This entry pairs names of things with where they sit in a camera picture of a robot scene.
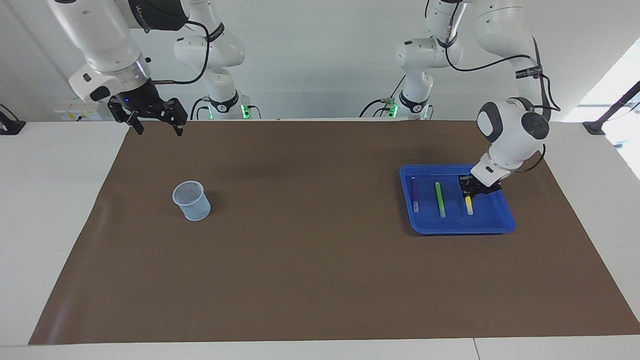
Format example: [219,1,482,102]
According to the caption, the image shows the light blue mesh cup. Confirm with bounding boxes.
[172,180,211,222]

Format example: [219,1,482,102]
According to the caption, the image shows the black table clamp mount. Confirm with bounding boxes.
[582,81,640,136]
[0,103,27,136]

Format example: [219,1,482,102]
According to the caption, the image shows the brown table mat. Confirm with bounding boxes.
[28,119,640,346]

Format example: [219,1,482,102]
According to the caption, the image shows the white wall socket box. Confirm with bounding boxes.
[52,101,103,122]

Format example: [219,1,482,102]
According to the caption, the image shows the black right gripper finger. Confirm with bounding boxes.
[159,97,189,137]
[107,96,146,136]

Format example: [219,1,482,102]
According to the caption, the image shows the black right base cable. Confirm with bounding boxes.
[190,96,211,121]

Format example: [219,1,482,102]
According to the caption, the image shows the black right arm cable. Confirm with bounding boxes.
[142,17,211,85]

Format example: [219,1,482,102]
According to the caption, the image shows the blue plastic tray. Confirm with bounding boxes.
[399,164,516,235]

